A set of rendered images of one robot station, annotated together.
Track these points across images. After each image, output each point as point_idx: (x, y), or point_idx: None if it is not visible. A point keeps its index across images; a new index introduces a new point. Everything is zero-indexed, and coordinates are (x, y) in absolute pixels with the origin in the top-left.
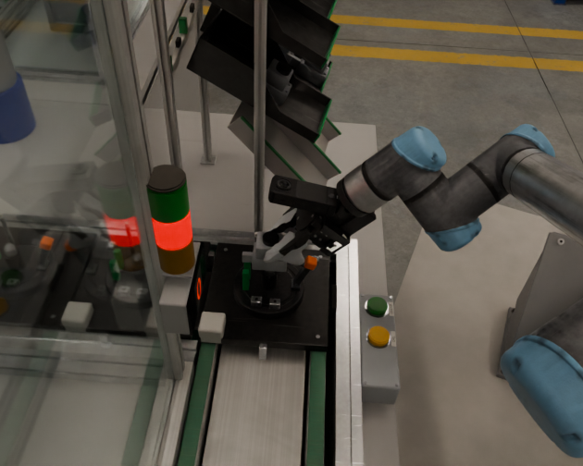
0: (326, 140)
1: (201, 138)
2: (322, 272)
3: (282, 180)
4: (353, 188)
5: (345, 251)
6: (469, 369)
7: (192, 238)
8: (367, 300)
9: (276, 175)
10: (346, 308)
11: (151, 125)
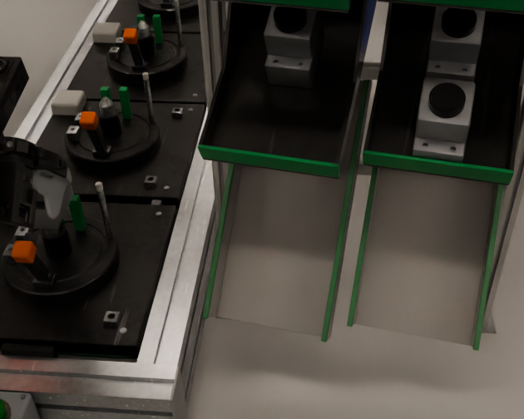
0: (467, 336)
1: (523, 220)
2: (85, 332)
3: (3, 64)
4: None
5: (145, 382)
6: None
7: (195, 185)
8: (6, 403)
9: (20, 58)
10: (7, 375)
11: None
